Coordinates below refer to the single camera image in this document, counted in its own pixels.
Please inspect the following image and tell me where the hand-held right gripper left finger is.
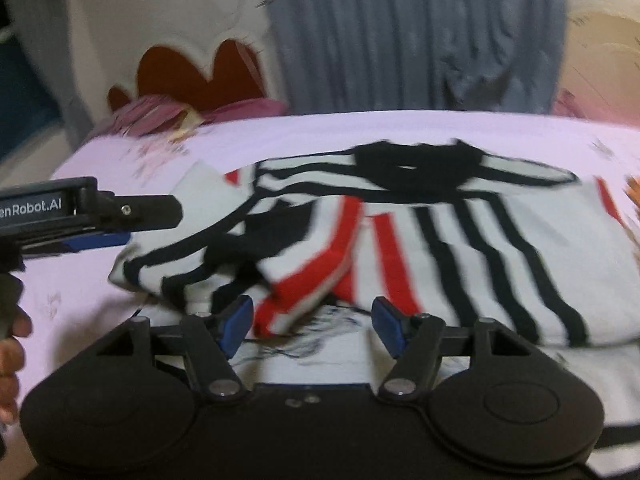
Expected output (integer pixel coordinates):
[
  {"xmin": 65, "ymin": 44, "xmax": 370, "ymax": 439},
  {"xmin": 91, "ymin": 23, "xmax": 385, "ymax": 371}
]
[{"xmin": 97, "ymin": 295, "xmax": 256, "ymax": 404}]

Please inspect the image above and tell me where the pink pillow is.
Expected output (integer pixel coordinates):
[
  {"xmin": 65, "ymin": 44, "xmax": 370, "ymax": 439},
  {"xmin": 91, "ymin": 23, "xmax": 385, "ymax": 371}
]
[{"xmin": 106, "ymin": 96, "xmax": 290, "ymax": 137}]

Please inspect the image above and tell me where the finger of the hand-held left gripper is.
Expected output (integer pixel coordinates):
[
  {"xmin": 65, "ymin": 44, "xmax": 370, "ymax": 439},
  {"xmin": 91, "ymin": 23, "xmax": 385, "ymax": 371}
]
[
  {"xmin": 96, "ymin": 191, "xmax": 183, "ymax": 234},
  {"xmin": 22, "ymin": 231, "xmax": 132, "ymax": 261}
]

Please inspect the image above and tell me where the black red white striped sweater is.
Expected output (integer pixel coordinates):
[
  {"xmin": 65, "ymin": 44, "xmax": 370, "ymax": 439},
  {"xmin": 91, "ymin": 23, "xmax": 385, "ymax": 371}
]
[{"xmin": 107, "ymin": 138, "xmax": 640, "ymax": 478}]

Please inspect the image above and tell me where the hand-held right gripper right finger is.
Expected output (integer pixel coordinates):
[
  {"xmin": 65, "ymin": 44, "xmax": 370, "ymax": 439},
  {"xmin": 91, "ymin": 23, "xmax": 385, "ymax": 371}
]
[{"xmin": 371, "ymin": 296, "xmax": 534, "ymax": 405}]

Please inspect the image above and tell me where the cream arched headboard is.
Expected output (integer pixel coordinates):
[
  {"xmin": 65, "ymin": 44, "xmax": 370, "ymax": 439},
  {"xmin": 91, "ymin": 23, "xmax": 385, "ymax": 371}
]
[{"xmin": 564, "ymin": 6, "xmax": 640, "ymax": 123}]

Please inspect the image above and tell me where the person's left hand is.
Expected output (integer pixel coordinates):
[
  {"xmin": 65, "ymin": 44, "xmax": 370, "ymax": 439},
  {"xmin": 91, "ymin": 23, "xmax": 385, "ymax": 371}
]
[{"xmin": 0, "ymin": 304, "xmax": 33, "ymax": 423}]

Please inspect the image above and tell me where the pink floral bedsheet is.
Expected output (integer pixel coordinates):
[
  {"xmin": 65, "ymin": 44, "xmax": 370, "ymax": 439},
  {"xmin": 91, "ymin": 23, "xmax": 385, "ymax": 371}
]
[{"xmin": 0, "ymin": 109, "xmax": 640, "ymax": 480}]

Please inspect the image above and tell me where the blue-grey curtain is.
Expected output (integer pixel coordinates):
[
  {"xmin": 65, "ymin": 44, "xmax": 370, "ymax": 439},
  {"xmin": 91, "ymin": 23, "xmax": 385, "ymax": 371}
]
[{"xmin": 254, "ymin": 0, "xmax": 570, "ymax": 114}]

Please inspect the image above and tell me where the red and white headboard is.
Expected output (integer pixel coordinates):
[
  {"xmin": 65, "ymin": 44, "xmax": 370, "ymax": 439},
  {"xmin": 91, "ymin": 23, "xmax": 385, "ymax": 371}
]
[{"xmin": 106, "ymin": 37, "xmax": 272, "ymax": 113}]

